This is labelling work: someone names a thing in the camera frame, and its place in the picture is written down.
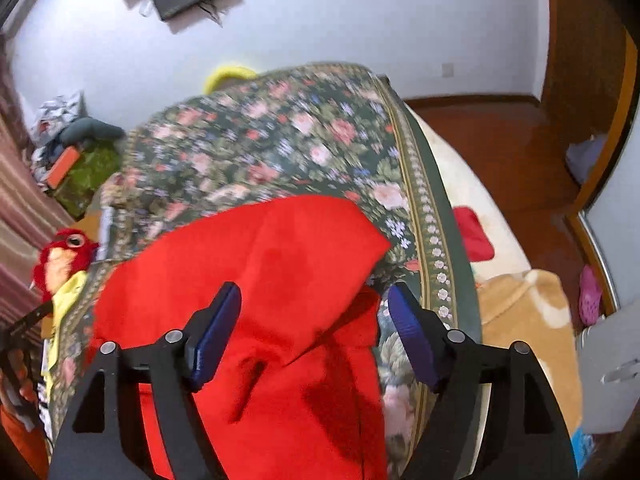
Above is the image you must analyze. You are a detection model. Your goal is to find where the wooden door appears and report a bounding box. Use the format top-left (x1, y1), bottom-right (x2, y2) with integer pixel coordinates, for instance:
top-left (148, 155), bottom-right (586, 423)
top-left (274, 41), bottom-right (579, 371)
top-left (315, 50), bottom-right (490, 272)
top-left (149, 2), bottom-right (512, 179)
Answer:
top-left (542, 0), bottom-right (638, 211)

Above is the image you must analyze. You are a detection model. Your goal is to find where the pink shoe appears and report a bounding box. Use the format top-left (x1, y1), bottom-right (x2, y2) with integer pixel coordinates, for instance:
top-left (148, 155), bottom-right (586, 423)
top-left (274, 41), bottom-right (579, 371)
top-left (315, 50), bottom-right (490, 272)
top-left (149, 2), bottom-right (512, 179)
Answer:
top-left (579, 265), bottom-right (601, 326)

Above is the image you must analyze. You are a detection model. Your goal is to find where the striped pink curtain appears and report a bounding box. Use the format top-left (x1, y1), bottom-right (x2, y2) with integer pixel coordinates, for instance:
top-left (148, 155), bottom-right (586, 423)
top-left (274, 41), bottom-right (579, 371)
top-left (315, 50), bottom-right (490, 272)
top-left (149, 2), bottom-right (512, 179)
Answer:
top-left (0, 35), bottom-right (76, 321)

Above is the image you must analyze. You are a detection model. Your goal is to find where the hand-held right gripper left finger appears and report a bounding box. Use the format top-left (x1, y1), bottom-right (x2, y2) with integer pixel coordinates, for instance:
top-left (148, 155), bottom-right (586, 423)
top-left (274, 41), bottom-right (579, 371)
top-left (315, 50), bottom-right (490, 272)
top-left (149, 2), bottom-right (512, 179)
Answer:
top-left (47, 281), bottom-right (243, 480)

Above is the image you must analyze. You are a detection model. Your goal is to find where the beige blanket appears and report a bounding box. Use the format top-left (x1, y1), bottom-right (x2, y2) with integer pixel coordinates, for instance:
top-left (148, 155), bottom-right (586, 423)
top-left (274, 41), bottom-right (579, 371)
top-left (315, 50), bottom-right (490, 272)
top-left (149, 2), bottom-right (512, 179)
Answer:
top-left (475, 269), bottom-right (583, 441)

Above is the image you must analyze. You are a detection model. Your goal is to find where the white sliding wardrobe door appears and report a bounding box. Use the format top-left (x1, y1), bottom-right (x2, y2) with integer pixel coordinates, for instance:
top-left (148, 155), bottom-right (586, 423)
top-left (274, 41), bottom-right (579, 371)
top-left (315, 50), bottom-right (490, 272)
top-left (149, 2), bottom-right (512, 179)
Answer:
top-left (565, 45), bottom-right (640, 311)

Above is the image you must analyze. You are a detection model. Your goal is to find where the white appliance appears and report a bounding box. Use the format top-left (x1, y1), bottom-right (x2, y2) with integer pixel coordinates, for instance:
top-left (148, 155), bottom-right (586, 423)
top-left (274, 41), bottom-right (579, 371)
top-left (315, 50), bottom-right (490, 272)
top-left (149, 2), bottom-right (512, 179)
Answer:
top-left (575, 305), bottom-right (640, 436)

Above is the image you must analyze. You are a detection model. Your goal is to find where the floral green blanket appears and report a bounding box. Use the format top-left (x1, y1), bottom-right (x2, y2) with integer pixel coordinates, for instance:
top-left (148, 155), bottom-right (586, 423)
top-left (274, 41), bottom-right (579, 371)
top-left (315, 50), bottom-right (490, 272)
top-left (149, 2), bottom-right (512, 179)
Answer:
top-left (47, 62), bottom-right (483, 480)

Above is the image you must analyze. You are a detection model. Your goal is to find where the orange box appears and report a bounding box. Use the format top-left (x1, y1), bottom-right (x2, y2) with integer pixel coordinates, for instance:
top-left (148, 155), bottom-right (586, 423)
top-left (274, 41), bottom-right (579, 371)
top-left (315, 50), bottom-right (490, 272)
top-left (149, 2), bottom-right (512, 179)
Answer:
top-left (45, 146), bottom-right (81, 186)

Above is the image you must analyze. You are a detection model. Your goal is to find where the yellow ring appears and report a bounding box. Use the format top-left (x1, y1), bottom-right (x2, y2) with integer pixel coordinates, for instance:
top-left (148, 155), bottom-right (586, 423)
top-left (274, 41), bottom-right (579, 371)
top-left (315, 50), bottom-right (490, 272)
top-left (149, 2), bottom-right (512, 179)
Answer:
top-left (204, 62), bottom-right (258, 96)

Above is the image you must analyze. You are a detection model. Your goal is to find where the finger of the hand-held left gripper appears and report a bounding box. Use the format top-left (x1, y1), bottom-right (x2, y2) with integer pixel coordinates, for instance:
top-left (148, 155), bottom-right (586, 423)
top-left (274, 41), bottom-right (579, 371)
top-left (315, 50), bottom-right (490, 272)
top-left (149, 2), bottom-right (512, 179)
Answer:
top-left (0, 305), bottom-right (55, 346)

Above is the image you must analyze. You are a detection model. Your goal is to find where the grey cloth bundle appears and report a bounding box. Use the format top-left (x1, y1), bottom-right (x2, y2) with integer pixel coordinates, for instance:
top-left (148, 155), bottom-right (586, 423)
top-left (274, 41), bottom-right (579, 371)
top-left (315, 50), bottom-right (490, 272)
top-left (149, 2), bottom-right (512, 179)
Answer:
top-left (567, 135), bottom-right (608, 186)

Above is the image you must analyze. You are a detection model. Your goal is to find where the red plush toy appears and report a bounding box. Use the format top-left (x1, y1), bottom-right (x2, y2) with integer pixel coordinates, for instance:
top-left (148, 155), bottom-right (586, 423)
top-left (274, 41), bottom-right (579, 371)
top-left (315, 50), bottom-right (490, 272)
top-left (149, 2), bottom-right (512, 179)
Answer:
top-left (32, 229), bottom-right (101, 306)

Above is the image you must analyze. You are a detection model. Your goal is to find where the red zip jacket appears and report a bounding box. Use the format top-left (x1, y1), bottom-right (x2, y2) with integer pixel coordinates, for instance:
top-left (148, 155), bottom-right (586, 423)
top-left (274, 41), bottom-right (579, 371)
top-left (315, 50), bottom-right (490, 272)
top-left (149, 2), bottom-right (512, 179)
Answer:
top-left (92, 195), bottom-right (393, 480)

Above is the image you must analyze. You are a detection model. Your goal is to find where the grey pillow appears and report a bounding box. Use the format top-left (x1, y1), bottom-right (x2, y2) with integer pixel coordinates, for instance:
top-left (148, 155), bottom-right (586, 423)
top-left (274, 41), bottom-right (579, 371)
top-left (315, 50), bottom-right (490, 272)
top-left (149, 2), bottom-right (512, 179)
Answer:
top-left (57, 117), bottom-right (126, 146)

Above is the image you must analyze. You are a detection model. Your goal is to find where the white bed sheet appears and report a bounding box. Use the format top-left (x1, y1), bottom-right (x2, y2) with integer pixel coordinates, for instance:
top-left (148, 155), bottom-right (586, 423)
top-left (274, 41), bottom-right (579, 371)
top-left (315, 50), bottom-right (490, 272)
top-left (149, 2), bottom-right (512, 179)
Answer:
top-left (415, 110), bottom-right (531, 281)

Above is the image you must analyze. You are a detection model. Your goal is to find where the person's left hand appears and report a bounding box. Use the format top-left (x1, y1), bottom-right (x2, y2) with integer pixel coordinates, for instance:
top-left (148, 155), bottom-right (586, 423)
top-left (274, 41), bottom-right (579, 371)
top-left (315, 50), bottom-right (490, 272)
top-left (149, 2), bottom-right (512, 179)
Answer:
top-left (2, 350), bottom-right (40, 407)

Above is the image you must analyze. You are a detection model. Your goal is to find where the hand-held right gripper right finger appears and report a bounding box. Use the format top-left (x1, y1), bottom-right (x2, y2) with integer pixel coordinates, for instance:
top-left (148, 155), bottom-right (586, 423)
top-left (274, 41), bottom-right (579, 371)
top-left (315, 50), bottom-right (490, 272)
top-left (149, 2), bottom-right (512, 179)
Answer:
top-left (387, 282), bottom-right (581, 480)

